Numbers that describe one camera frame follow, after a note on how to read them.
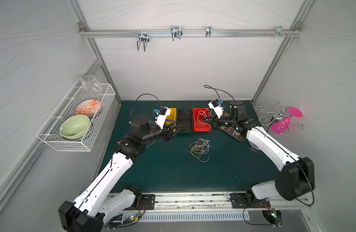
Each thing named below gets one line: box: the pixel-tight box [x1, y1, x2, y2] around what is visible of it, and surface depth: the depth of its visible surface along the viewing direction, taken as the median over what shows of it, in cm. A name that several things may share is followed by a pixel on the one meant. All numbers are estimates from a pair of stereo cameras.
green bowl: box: [59, 114, 90, 141], surface depth 62 cm
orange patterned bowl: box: [75, 99, 103, 118], surface depth 72 cm
